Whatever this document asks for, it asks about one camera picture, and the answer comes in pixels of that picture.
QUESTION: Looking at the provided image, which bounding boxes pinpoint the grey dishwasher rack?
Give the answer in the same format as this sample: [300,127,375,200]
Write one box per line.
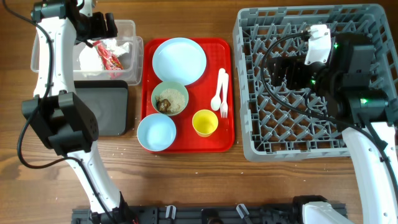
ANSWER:
[233,4,397,162]

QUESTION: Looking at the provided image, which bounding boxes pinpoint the pink plastic fork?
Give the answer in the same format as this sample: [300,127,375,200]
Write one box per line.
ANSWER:
[220,73,229,118]

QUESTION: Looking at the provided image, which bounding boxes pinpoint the red strawberry snack wrapper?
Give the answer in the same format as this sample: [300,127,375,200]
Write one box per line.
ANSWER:
[93,40,124,70]

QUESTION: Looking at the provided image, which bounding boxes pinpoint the green bowl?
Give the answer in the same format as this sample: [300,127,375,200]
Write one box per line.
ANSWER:
[150,82,189,116]

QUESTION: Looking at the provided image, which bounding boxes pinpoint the black waste tray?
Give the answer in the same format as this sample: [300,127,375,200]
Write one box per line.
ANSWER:
[75,80,129,136]

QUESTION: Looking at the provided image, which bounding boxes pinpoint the light blue plate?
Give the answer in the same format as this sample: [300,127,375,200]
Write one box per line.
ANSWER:
[152,37,207,86]

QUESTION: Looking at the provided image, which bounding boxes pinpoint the clear plastic waste bin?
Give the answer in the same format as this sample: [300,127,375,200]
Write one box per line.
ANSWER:
[39,17,144,91]

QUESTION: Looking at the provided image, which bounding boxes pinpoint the light blue bowl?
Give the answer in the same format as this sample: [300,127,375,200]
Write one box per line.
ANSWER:
[137,113,177,152]

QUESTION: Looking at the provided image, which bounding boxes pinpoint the yellow plastic cup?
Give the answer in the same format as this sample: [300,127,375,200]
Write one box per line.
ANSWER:
[192,110,219,138]

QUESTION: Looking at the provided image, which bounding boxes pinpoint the white plastic spoon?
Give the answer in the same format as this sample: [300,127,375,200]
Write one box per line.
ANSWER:
[211,68,226,111]

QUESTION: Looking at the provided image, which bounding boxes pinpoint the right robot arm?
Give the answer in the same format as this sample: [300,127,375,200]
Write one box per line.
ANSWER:
[260,31,397,223]

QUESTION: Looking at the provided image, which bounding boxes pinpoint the brown food scraps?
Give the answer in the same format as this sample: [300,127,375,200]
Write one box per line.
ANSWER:
[156,98,172,114]

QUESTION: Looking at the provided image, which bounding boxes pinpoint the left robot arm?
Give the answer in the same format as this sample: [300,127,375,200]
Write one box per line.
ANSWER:
[17,1,139,223]

